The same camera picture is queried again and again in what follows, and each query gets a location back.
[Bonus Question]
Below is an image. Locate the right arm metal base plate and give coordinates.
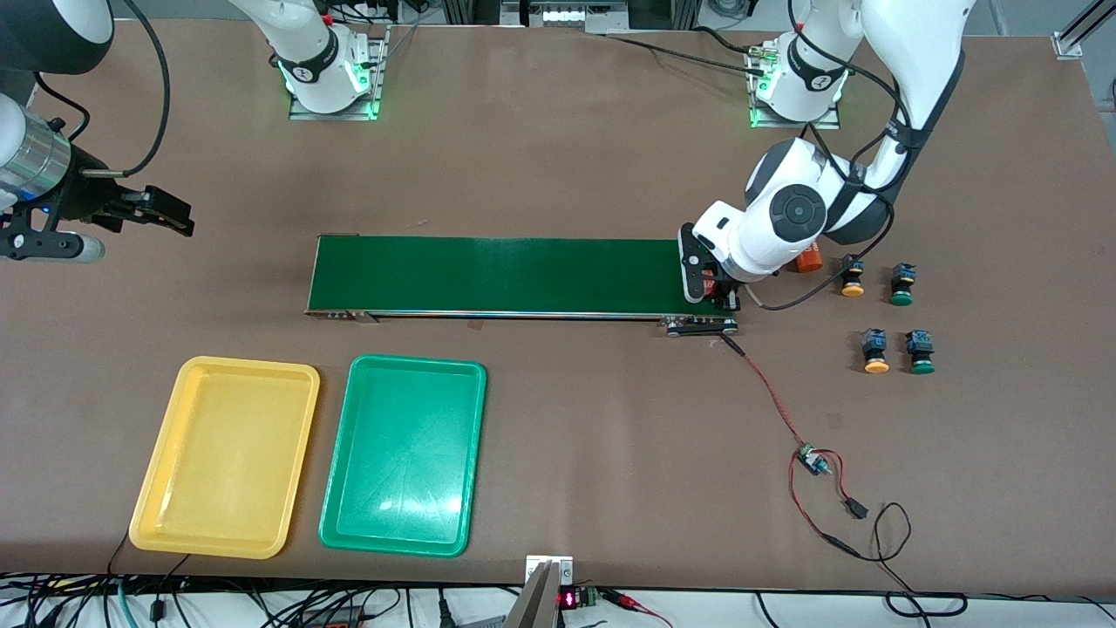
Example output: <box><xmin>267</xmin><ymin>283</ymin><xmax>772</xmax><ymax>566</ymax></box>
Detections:
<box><xmin>289</xmin><ymin>24</ymin><xmax>391</xmax><ymax>121</ymax></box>

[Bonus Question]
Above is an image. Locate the red clip lead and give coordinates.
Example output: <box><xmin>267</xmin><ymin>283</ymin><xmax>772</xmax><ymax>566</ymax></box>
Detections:
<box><xmin>600</xmin><ymin>590</ymin><xmax>674</xmax><ymax>628</ymax></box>

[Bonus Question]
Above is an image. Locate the yellow plastic tray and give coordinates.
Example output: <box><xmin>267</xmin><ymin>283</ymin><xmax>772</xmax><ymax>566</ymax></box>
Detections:
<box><xmin>128</xmin><ymin>355</ymin><xmax>321</xmax><ymax>560</ymax></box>

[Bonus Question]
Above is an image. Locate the aluminium frame profile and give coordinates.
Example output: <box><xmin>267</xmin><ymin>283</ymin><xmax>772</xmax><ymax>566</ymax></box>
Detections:
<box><xmin>1052</xmin><ymin>0</ymin><xmax>1116</xmax><ymax>60</ymax></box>

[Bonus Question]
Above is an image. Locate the green plastic tray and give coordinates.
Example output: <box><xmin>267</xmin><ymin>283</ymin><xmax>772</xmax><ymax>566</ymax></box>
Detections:
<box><xmin>318</xmin><ymin>353</ymin><xmax>487</xmax><ymax>558</ymax></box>

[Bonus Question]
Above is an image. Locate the red black conveyor wire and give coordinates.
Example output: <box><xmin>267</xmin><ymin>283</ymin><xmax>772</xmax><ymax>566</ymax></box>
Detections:
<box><xmin>720</xmin><ymin>334</ymin><xmax>813</xmax><ymax>453</ymax></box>

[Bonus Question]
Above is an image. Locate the black looped power cable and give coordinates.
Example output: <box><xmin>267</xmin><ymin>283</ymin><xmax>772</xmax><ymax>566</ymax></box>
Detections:
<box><xmin>859</xmin><ymin>502</ymin><xmax>969</xmax><ymax>618</ymax></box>

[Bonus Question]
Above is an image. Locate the green conveyor belt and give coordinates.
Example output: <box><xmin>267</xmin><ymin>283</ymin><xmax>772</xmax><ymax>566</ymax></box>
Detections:
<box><xmin>305</xmin><ymin>233</ymin><xmax>740</xmax><ymax>338</ymax></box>

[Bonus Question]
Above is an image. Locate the black base cable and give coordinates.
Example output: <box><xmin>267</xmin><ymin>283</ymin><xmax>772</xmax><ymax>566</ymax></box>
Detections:
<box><xmin>602</xmin><ymin>33</ymin><xmax>772</xmax><ymax>78</ymax></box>

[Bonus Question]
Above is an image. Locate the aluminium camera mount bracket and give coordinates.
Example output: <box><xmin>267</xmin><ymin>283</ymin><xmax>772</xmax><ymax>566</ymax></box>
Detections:
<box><xmin>525</xmin><ymin>555</ymin><xmax>575</xmax><ymax>628</ymax></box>

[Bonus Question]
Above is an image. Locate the black cable with plug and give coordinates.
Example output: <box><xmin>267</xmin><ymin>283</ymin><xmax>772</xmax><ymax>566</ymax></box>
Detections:
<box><xmin>150</xmin><ymin>554</ymin><xmax>191</xmax><ymax>622</ymax></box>

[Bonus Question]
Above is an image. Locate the white background device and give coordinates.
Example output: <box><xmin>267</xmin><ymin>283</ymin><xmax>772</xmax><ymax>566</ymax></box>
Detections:
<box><xmin>501</xmin><ymin>0</ymin><xmax>630</xmax><ymax>34</ymax></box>

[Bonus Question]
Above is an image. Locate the red lead wire with connector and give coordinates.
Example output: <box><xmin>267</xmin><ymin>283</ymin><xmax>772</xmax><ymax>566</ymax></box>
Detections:
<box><xmin>787</xmin><ymin>449</ymin><xmax>873</xmax><ymax>559</ymax></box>

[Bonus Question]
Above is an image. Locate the power strip with orange switch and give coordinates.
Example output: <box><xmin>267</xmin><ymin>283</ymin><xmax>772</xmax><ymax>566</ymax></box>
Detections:
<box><xmin>296</xmin><ymin>604</ymin><xmax>371</xmax><ymax>628</ymax></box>

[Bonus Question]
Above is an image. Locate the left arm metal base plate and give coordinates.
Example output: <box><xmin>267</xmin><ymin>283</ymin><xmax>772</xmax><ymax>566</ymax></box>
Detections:
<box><xmin>747</xmin><ymin>44</ymin><xmax>842</xmax><ymax>131</ymax></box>

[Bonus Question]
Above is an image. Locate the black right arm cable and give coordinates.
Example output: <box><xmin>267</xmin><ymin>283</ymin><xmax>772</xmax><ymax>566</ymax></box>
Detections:
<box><xmin>31</xmin><ymin>0</ymin><xmax>172</xmax><ymax>177</ymax></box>

